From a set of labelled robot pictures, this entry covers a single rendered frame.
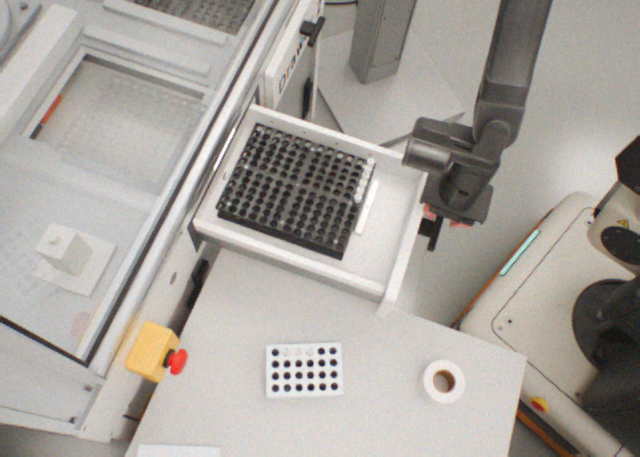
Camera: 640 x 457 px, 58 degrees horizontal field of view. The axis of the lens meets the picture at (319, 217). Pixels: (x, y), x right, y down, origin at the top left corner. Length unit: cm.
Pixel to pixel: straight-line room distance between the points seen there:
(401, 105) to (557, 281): 85
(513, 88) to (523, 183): 141
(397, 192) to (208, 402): 48
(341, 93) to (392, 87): 19
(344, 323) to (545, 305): 78
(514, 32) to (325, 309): 56
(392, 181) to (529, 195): 113
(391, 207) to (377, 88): 117
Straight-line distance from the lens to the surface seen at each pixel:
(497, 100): 75
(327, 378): 97
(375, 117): 210
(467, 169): 79
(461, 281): 193
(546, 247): 174
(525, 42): 74
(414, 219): 92
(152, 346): 88
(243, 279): 105
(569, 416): 165
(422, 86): 221
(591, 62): 258
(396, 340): 103
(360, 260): 98
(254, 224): 97
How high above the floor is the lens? 175
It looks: 66 degrees down
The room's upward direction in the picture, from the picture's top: 8 degrees clockwise
